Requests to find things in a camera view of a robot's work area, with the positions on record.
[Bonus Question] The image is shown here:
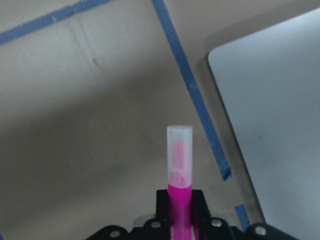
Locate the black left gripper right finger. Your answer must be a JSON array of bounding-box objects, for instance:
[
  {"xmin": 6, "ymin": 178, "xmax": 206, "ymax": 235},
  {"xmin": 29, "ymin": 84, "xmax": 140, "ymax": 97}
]
[{"xmin": 191, "ymin": 189, "xmax": 294, "ymax": 240}]

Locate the silver closed laptop notebook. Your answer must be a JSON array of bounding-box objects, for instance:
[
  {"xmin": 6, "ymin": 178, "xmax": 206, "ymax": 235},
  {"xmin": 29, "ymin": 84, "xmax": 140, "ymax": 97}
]
[{"xmin": 208, "ymin": 9, "xmax": 320, "ymax": 240}]

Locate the pink highlighter pen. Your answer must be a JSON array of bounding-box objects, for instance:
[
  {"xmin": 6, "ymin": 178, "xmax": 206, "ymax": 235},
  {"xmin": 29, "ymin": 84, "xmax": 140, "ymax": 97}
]
[{"xmin": 166, "ymin": 125, "xmax": 193, "ymax": 240}]

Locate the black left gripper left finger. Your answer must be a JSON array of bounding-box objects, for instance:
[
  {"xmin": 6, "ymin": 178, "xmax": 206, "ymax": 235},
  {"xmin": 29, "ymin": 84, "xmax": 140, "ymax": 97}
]
[{"xmin": 88, "ymin": 189, "xmax": 171, "ymax": 240}]

